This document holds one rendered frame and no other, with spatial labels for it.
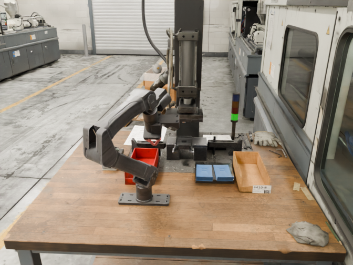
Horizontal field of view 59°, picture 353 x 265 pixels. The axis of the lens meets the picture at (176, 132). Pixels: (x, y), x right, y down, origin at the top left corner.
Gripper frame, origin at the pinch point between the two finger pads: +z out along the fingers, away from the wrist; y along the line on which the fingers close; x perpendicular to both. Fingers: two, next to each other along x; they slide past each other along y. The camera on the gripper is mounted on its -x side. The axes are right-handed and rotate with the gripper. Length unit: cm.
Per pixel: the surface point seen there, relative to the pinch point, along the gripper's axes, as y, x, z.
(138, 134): 37, 17, 44
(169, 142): 15.8, -3.9, 22.4
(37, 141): 155, 183, 211
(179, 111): 21.1, -9.6, 5.2
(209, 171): -3.0, -23.0, 19.2
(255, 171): 0, -44, 24
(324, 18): 57, -77, -18
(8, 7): 611, 428, 289
